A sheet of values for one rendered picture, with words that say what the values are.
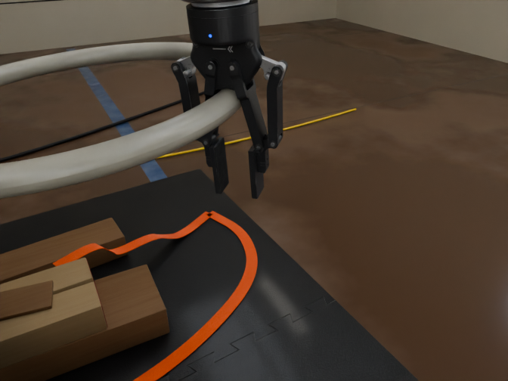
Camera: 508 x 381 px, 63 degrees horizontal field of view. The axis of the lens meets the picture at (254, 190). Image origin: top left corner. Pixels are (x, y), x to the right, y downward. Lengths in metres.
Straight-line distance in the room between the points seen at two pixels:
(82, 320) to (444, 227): 1.54
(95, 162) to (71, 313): 0.98
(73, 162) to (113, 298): 1.12
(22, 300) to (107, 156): 1.07
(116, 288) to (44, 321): 0.28
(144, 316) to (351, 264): 0.84
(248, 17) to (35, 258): 1.47
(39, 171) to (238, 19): 0.23
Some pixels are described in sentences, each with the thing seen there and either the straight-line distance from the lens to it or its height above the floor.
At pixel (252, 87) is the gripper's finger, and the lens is 0.49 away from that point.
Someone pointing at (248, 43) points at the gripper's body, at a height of 1.06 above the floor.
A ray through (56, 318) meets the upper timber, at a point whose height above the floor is 0.23.
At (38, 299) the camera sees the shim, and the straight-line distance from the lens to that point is 1.41.
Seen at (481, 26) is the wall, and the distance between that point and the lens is 5.25.
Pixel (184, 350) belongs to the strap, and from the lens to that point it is 1.44.
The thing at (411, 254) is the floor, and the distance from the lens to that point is 1.89.
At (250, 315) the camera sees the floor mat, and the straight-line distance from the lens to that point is 1.52.
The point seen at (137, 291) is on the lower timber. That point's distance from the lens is 1.49.
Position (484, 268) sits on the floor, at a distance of 1.94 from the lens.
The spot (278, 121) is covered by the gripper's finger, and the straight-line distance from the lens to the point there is 0.49.
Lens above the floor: 1.16
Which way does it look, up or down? 32 degrees down
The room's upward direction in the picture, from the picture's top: straight up
